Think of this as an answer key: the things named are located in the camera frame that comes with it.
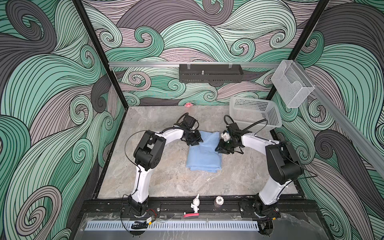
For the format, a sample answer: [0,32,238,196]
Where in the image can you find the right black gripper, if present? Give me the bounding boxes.
[213,138,239,154]

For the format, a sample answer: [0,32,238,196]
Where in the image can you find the light blue long sleeve shirt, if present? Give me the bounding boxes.
[186,131,222,173]

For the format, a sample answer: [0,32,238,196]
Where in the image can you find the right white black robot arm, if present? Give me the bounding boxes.
[216,131,304,206]

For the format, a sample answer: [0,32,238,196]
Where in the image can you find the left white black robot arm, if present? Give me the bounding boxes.
[128,126,203,216]

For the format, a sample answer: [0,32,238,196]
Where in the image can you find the white perforated plastic basket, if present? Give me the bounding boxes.
[230,97,282,133]

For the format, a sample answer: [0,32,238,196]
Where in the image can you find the small round white figurine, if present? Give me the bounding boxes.
[214,196,224,208]

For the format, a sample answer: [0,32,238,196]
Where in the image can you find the white rabbit figurine pink base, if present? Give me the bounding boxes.
[183,194,200,219]

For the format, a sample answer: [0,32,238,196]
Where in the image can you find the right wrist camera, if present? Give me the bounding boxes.
[221,123,241,142]

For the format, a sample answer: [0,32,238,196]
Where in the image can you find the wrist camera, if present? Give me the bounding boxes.
[182,113,200,130]
[221,123,241,142]

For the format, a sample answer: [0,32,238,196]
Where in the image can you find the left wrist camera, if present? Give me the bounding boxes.
[182,113,200,130]

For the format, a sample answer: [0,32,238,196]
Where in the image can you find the left black cable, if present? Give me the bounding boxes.
[121,112,200,199]

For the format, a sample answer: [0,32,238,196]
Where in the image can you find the black cable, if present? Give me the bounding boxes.
[223,114,318,199]
[121,112,200,199]

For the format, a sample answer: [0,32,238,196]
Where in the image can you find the right black cable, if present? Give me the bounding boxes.
[223,114,318,199]

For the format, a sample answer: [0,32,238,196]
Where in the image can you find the aluminium rail back wall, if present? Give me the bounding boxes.
[108,61,280,69]

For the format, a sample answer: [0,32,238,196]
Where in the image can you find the aluminium rail wall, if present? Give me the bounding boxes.
[108,61,280,69]
[298,65,384,176]

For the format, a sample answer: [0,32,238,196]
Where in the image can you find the clear plastic wall bin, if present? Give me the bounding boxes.
[271,60,315,108]

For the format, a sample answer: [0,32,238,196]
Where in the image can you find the white slotted cable duct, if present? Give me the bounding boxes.
[85,220,259,232]

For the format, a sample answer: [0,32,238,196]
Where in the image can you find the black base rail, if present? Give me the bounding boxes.
[80,196,319,219]

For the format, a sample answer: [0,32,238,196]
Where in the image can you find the aluminium rail right wall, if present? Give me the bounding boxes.
[298,65,384,176]

